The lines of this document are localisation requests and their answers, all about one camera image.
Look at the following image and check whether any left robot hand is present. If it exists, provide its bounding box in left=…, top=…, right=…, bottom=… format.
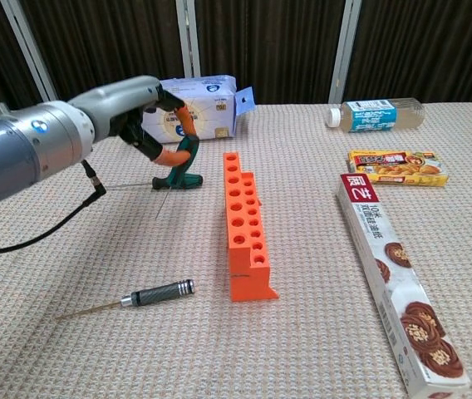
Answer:
left=67, top=74, right=199, bottom=167

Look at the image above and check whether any long black green screwdriver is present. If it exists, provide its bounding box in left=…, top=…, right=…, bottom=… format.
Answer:
left=155, top=135, right=200, bottom=221

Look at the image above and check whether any short green black screwdriver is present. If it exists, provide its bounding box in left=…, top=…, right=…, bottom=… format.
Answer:
left=106, top=174, right=204, bottom=190

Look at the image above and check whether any grey metal precision screwdriver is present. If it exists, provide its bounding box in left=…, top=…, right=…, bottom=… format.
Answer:
left=55, top=278, right=196, bottom=321

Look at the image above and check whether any orange screwdriver rack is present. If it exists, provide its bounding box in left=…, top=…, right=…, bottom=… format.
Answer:
left=222, top=151, right=281, bottom=303

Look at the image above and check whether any blue white tissue pack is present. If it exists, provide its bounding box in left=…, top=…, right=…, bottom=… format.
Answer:
left=140, top=75, right=258, bottom=145

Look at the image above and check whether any beige woven tablecloth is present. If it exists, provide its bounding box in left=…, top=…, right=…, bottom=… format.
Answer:
left=0, top=101, right=472, bottom=399

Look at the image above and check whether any clear bottle blue label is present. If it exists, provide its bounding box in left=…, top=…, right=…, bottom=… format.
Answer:
left=326, top=97, right=426, bottom=134

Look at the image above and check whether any long baking paper box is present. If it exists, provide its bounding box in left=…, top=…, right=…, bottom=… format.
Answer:
left=337, top=172, right=472, bottom=399

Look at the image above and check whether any yellow curry box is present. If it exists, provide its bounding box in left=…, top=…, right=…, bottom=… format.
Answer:
left=347, top=149, right=449, bottom=188

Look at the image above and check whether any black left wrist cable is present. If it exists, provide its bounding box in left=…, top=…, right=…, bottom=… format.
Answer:
left=0, top=160, right=107, bottom=257

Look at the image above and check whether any white partition frame post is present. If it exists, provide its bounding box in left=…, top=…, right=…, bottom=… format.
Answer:
left=0, top=0, right=59, bottom=103
left=327, top=0, right=362, bottom=105
left=175, top=0, right=203, bottom=79

